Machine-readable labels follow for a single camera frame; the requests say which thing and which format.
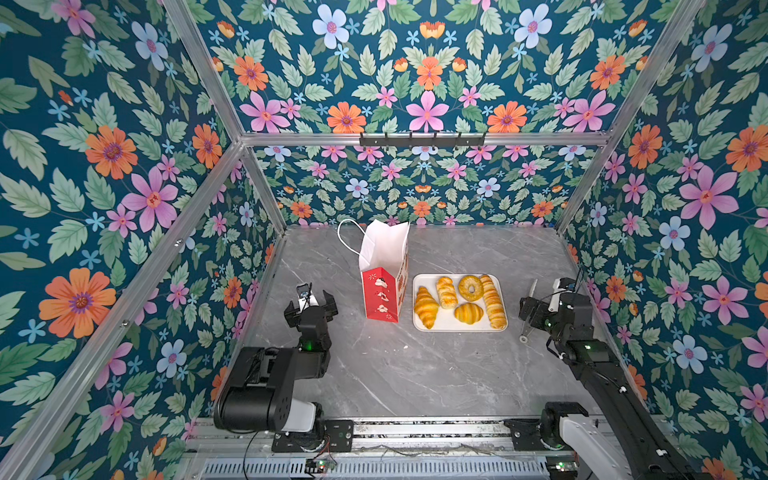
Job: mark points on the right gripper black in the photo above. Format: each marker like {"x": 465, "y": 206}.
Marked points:
{"x": 541, "y": 308}

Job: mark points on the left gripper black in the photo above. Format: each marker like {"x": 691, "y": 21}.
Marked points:
{"x": 328, "y": 311}

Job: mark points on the fake sliced bread loaf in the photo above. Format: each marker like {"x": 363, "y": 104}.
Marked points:
{"x": 494, "y": 307}

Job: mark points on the small round striped bread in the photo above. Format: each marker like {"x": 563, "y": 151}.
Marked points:
{"x": 468, "y": 313}

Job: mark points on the pale twisted bread roll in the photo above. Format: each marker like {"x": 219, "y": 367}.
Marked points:
{"x": 446, "y": 291}

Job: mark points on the red white paper bag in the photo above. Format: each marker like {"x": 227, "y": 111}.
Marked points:
{"x": 383, "y": 265}

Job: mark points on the yellow fake donut bread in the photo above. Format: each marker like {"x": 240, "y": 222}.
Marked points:
{"x": 470, "y": 288}

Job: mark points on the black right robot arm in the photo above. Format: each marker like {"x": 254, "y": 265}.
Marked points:
{"x": 640, "y": 449}

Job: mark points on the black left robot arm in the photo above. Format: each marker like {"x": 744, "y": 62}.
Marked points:
{"x": 258, "y": 394}

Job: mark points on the white rectangular tray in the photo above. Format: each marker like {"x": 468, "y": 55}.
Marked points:
{"x": 446, "y": 322}

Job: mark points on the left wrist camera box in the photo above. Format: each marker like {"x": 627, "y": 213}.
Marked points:
{"x": 305, "y": 296}

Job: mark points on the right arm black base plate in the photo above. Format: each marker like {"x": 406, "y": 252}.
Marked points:
{"x": 527, "y": 435}

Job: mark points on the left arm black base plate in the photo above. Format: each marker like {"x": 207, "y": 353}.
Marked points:
{"x": 335, "y": 435}

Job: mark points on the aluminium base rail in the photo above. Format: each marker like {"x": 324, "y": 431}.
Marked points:
{"x": 392, "y": 437}

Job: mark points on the white perforated cable duct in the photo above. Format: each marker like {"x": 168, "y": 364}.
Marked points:
{"x": 375, "y": 468}

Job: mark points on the aluminium frame back bar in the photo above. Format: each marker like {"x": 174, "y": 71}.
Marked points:
{"x": 323, "y": 139}

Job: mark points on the aluminium frame bar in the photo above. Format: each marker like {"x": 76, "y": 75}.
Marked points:
{"x": 52, "y": 418}
{"x": 323, "y": 139}

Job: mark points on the black hook rail on wall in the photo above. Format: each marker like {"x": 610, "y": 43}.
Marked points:
{"x": 408, "y": 140}

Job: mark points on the aluminium frame corner post right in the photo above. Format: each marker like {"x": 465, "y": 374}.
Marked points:
{"x": 682, "y": 18}

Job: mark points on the aluminium frame corner post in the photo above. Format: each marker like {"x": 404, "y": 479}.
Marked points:
{"x": 186, "y": 27}
{"x": 682, "y": 18}

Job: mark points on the aluminium frame left bar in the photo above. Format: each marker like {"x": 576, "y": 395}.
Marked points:
{"x": 52, "y": 418}

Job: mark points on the aluminium frame corner post left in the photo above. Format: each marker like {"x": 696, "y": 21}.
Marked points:
{"x": 186, "y": 27}

